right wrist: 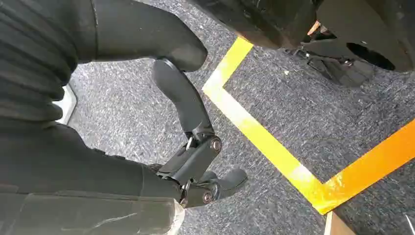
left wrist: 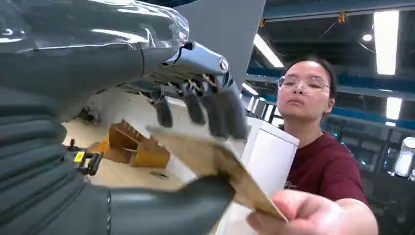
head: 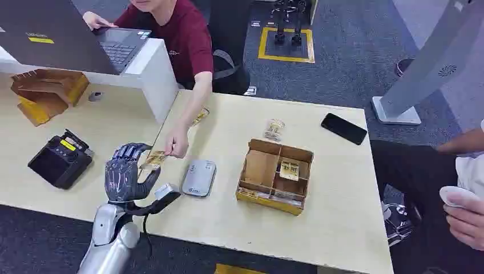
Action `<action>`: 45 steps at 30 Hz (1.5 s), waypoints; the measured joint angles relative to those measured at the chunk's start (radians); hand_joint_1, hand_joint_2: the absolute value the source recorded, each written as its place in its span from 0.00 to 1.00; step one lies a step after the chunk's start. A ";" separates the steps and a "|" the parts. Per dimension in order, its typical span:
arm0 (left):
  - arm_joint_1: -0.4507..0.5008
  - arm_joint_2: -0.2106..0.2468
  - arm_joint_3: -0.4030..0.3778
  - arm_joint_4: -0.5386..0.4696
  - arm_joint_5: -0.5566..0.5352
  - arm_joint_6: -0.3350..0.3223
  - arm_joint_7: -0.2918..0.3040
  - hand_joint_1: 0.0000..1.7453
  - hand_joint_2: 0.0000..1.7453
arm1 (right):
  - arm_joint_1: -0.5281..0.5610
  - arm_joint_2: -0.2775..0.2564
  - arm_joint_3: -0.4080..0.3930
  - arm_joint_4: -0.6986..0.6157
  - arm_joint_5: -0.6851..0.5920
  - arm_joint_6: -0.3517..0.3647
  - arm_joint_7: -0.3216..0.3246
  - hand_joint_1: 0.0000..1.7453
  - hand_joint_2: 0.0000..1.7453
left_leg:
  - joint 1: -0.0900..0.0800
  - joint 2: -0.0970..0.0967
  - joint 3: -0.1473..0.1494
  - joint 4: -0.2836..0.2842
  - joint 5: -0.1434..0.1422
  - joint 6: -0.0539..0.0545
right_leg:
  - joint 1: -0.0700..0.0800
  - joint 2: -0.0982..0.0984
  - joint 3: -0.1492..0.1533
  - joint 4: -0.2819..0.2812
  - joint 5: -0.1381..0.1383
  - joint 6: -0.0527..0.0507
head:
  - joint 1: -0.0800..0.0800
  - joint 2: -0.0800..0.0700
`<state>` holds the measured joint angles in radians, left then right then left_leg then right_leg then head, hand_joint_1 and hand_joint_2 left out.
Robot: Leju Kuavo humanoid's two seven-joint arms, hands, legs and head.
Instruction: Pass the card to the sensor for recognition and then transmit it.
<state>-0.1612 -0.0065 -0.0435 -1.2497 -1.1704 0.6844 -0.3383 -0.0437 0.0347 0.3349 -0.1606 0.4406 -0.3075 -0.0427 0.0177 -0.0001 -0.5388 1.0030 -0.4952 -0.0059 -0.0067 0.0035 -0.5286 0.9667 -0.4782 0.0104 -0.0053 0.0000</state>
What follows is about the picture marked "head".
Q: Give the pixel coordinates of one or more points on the black smartphone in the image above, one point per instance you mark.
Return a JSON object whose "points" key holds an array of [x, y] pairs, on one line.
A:
{"points": [[343, 128]]}

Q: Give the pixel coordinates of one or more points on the white raised desk shelf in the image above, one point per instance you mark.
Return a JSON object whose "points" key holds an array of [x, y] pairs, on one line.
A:
{"points": [[151, 75]]}

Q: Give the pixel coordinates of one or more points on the chrome chair base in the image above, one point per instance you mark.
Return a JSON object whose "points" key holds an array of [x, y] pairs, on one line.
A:
{"points": [[397, 225]]}

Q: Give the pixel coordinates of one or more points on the black robot legs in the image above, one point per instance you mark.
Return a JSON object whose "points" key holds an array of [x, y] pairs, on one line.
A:
{"points": [[287, 22]]}

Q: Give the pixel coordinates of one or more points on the black handheld terminal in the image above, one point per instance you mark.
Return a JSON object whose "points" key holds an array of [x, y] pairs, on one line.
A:
{"points": [[60, 160]]}

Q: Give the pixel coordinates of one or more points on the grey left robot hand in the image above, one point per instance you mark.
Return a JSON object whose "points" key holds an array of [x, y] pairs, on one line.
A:
{"points": [[121, 181]]}

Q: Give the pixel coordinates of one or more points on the gold card in box compartment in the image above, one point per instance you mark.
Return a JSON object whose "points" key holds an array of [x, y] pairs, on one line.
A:
{"points": [[289, 170]]}

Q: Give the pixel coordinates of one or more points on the clear packet of cards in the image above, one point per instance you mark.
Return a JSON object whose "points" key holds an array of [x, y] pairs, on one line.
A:
{"points": [[274, 130]]}

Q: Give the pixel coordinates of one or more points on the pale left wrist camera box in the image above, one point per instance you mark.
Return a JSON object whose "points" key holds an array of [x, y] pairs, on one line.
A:
{"points": [[166, 190]]}

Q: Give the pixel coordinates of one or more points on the yellow floor tape square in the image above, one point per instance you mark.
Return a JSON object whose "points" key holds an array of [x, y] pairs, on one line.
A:
{"points": [[264, 55]]}

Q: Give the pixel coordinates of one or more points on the empty wooden box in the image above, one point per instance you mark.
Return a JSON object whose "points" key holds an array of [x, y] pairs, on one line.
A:
{"points": [[47, 94]]}

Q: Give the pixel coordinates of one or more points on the black office chair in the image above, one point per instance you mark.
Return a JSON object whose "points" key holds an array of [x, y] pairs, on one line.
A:
{"points": [[228, 49]]}

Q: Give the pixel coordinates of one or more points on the yellow floor tape strip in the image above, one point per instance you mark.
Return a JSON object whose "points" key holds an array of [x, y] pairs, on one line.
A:
{"points": [[234, 269]]}

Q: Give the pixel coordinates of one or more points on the person across desk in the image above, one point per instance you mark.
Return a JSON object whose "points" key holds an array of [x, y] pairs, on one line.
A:
{"points": [[181, 34]]}

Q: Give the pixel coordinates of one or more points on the gold printed card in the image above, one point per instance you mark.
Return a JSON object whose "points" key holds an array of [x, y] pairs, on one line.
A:
{"points": [[155, 158]]}

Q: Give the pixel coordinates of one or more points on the person's left hand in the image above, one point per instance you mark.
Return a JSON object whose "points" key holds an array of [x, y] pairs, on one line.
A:
{"points": [[177, 142]]}

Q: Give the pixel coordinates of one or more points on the dark laptop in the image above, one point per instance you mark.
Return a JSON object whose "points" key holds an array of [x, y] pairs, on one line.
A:
{"points": [[56, 36]]}

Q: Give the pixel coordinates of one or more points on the grey card reader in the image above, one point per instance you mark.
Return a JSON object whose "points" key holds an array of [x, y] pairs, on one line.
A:
{"points": [[199, 177]]}

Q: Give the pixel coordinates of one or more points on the row of cards in slot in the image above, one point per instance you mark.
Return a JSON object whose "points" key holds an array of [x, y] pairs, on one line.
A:
{"points": [[272, 196]]}

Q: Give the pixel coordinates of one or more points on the gold card packet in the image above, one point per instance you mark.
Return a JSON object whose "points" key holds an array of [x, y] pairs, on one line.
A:
{"points": [[200, 116]]}

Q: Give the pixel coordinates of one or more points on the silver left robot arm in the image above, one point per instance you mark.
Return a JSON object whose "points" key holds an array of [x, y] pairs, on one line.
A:
{"points": [[109, 242]]}

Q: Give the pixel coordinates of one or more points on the person's right hand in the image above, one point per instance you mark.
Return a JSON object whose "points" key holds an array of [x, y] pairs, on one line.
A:
{"points": [[95, 19]]}

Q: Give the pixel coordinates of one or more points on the dark round floor object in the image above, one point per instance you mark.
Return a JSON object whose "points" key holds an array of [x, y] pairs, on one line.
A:
{"points": [[402, 67]]}

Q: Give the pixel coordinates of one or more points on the small grey round object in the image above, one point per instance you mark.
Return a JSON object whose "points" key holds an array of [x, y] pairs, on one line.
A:
{"points": [[95, 96]]}

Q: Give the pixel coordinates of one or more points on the wooden card box with compartments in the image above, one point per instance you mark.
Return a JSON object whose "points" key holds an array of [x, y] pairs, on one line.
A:
{"points": [[261, 170]]}

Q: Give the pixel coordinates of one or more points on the seated person beside desk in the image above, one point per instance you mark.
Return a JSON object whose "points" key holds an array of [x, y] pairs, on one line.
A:
{"points": [[419, 177]]}

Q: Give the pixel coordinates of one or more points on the white handheld object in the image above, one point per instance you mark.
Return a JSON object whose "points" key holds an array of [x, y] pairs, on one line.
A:
{"points": [[455, 194]]}

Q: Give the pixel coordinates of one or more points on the seated person's hand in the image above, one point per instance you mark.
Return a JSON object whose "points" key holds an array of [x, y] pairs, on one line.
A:
{"points": [[467, 223]]}

